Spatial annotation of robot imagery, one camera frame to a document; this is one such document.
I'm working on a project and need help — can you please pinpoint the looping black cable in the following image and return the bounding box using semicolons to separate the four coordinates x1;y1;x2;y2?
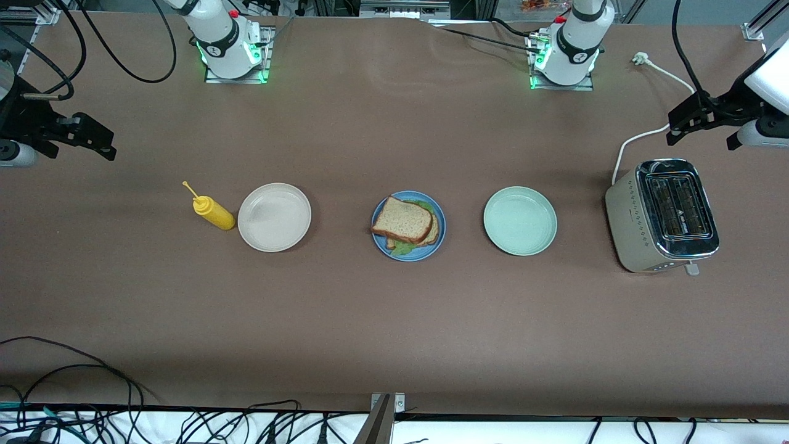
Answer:
0;364;145;426

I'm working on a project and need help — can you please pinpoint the white plate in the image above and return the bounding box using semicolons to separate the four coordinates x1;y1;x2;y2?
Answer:
237;183;313;253

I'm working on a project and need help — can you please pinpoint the white toaster power cable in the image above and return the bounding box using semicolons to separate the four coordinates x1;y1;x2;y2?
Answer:
612;52;696;186

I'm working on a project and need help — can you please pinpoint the aluminium frame profile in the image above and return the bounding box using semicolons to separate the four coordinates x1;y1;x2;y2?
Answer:
742;0;789;43
0;0;84;25

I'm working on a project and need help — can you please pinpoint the black base cable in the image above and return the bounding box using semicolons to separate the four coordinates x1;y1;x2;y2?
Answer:
441;18;546;55

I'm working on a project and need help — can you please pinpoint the beige chrome toaster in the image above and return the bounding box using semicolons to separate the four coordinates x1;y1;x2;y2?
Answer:
604;158;721;276

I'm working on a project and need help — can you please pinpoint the brown bread slice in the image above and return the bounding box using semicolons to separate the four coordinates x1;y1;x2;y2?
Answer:
386;213;441;250
371;196;434;245

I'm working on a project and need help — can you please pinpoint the aluminium bracket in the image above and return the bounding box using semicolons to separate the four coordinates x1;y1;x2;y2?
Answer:
354;393;407;444

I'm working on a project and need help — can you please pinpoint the perforated metal rail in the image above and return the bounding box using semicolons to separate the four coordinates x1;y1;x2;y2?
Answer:
15;25;39;78

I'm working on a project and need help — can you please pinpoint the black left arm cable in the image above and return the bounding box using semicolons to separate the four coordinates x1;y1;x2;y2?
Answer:
671;0;750;121

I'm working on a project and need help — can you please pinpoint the long black cable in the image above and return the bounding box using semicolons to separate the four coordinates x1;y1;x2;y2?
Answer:
0;336;158;401

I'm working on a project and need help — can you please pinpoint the silver metal box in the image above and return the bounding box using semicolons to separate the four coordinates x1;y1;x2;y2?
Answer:
359;0;452;19

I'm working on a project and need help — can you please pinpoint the pale green plate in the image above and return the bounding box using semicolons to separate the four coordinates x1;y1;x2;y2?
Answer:
483;186;558;257

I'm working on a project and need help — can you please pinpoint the yellow squeeze bottle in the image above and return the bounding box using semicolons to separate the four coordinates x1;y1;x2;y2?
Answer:
182;181;236;231

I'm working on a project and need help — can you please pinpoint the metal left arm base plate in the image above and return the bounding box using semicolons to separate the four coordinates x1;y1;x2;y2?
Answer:
527;34;595;92

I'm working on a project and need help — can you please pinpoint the blue plate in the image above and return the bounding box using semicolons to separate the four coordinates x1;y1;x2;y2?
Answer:
371;191;446;263

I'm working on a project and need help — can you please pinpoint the green lettuce leaf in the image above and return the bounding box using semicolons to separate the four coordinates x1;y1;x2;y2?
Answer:
391;199;436;257

